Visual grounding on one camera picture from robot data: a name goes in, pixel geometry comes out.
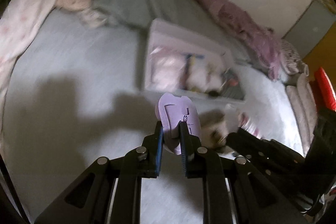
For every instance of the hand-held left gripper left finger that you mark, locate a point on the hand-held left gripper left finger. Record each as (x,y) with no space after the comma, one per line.
(158,153)

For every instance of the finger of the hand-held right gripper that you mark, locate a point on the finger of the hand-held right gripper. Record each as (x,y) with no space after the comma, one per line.
(262,153)

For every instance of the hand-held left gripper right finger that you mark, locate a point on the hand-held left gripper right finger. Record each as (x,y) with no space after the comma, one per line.
(185,158)

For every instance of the pink packet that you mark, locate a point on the pink packet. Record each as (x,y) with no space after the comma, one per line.
(249,124)

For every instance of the lilac packet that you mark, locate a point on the lilac packet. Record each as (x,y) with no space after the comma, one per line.
(174,113)

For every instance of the beige plaid pouch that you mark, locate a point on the beige plaid pouch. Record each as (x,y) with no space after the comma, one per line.
(218,129)

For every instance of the white plush dog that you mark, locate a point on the white plush dog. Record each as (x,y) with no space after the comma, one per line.
(204,79)

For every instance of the white cardboard box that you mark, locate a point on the white cardboard box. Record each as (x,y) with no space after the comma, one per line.
(178,35)

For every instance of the pink padded bed bumper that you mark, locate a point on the pink padded bed bumper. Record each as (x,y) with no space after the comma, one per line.
(302,108)

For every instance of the pink bubble pouch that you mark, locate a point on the pink bubble pouch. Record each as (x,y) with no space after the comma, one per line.
(165,69)

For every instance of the small floral pillow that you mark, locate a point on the small floral pillow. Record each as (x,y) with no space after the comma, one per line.
(292,56)

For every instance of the grey door panel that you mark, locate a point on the grey door panel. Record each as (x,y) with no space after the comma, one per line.
(312,27)

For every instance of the mauve striped cloth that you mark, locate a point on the mauve striped cloth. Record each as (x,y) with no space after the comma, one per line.
(231,19)

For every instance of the grey-green blanket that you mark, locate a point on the grey-green blanket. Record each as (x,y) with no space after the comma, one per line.
(147,1)

